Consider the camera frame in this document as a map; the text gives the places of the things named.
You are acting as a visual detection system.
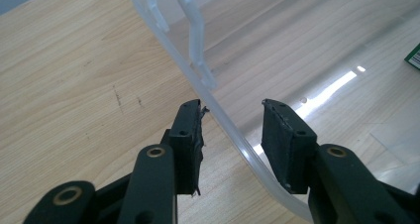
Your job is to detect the green and white carton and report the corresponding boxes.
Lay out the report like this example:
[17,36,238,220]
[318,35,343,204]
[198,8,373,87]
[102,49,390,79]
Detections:
[404,43,420,70]

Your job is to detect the clear plastic storage box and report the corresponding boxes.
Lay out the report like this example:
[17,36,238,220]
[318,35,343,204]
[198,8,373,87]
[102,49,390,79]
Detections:
[125,0,420,223]

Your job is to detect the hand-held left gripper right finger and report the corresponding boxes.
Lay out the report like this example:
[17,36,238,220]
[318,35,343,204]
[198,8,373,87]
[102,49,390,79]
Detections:
[261,98,319,195]

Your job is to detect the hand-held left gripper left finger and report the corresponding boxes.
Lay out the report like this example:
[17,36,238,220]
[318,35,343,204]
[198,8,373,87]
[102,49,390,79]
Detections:
[167,98,210,197]

